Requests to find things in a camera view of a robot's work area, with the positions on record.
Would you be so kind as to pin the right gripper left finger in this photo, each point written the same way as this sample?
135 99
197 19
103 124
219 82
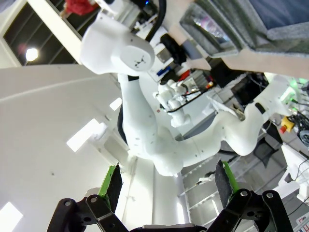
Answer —
113 183

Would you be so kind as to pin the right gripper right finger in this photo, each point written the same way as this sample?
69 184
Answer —
224 181

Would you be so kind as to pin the clear bottle blue cap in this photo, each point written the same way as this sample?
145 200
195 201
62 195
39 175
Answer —
207 24

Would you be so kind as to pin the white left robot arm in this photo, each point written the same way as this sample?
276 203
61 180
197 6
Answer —
140 120

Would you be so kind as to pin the rectangular ceiling light panel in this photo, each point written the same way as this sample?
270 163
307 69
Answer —
84 135
9 216

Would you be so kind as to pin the yellow red emergency stop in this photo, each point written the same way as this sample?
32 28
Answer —
287 123

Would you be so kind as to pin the small white background robot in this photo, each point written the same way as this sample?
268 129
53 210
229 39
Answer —
173 101

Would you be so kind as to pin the black backpack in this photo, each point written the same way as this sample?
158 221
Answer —
175 48

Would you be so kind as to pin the grey fabric basket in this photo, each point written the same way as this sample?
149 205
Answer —
239 36
289 36

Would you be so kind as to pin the round ceiling lamp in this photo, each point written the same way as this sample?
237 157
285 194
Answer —
32 54

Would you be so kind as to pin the bystander in red clothing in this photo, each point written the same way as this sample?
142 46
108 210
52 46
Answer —
79 6

